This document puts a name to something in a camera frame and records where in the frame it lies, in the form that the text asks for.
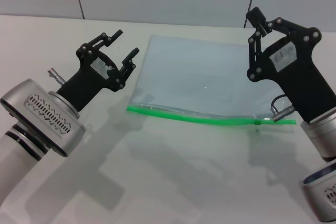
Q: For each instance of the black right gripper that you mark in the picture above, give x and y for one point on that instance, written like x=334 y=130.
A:
x=304 y=85

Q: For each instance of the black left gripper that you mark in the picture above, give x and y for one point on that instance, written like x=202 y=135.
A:
x=86 y=79

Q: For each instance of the green zip slider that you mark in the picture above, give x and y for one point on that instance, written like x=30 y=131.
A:
x=257 y=122

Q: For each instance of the clear document bag green zip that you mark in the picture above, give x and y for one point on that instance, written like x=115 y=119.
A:
x=197 y=77

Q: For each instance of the rectangular grey tape label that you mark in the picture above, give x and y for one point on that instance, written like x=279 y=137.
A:
x=283 y=58

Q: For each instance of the torn white tape label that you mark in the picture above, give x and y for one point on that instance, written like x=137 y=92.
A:
x=98 y=67

